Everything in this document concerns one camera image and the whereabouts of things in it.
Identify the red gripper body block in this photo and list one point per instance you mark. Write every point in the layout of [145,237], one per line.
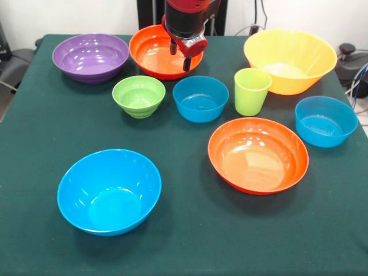
[195,49]

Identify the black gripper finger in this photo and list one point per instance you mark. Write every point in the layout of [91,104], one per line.
[173,47]
[187,64]

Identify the red plastic bowl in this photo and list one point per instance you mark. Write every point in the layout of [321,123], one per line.
[152,54]
[258,164]

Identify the large orange plastic bowl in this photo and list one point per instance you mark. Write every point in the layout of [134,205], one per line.
[302,57]

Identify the medium blue plastic bowl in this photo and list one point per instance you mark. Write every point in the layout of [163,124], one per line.
[109,201]

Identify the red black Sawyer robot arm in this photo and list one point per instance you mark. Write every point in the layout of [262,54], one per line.
[187,17]

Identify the small blue plastic bowl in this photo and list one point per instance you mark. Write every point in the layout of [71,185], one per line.
[325,126]
[201,103]

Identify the green plastic bowl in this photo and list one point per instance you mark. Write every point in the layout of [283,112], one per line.
[138,95]

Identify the green plastic cup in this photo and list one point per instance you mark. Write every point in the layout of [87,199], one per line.
[250,95]

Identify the purple plastic bowl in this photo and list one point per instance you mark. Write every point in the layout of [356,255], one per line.
[86,63]

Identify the dark green tablecloth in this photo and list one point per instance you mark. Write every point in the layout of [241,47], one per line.
[258,230]

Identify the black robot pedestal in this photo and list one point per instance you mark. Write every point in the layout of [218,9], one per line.
[149,14]

